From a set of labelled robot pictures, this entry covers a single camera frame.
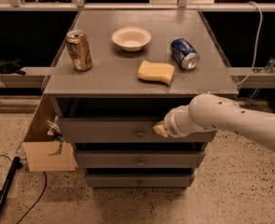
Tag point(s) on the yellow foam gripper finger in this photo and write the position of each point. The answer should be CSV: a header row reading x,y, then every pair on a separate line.
x,y
160,129

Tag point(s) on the grey top drawer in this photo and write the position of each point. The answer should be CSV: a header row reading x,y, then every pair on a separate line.
x,y
84,130

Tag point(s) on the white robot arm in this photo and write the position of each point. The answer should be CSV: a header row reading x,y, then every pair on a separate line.
x,y
208,112

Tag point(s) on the grey drawer cabinet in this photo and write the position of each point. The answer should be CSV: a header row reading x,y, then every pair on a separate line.
x,y
112,90

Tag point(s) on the grey middle drawer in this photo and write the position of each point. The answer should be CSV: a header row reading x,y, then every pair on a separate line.
x,y
139,159

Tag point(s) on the yellow sponge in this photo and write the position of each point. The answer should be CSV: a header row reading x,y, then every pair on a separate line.
x,y
159,72

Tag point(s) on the blue soda can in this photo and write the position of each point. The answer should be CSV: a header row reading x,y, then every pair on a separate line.
x,y
184,54

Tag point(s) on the white paper bowl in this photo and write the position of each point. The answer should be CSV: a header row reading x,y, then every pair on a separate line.
x,y
131,39

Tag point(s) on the crumpled trash in box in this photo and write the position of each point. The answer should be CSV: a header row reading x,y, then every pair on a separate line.
x,y
54,129

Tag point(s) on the gold soda can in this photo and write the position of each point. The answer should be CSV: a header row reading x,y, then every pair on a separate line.
x,y
78,49

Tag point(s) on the cardboard side box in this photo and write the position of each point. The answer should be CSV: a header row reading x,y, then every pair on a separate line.
x,y
43,153

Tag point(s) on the black floor bar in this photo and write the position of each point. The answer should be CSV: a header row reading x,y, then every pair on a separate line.
x,y
15,165

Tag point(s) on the black object on ledge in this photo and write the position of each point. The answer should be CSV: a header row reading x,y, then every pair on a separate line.
x,y
11,67

